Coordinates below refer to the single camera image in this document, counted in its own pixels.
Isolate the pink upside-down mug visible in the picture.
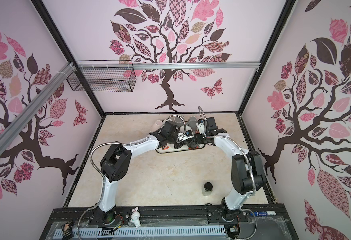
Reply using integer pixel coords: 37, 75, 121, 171
152, 120, 163, 132

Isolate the black mug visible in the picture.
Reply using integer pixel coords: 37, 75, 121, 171
187, 140, 200, 149

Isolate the white strawberry tray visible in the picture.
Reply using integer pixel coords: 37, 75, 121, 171
156, 131, 206, 154

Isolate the small grey mug right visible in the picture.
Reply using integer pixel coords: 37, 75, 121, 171
187, 116, 198, 131

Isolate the diagonal aluminium rail left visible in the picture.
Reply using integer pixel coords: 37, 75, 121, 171
0, 63, 75, 156

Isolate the blue white marker pen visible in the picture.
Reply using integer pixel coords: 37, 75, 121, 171
250, 211, 277, 217

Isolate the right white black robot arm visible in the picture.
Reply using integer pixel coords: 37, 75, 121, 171
197, 117, 266, 211

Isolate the black front base frame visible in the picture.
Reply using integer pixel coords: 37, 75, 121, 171
41, 204, 298, 240

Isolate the white rabbit figurine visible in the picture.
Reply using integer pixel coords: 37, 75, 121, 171
130, 207, 141, 228

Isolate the black wire basket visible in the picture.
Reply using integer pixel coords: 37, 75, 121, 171
66, 60, 137, 93

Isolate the tall grey mug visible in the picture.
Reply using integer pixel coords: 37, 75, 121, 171
174, 116, 184, 127

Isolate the white slotted cable duct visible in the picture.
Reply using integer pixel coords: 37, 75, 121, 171
53, 225, 226, 240

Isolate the right metal flexible conduit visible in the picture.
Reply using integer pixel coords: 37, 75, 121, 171
197, 105, 258, 240

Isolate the horizontal aluminium rail back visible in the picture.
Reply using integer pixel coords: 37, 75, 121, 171
78, 62, 260, 70

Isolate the white round mug centre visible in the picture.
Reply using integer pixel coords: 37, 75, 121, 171
176, 126, 194, 143

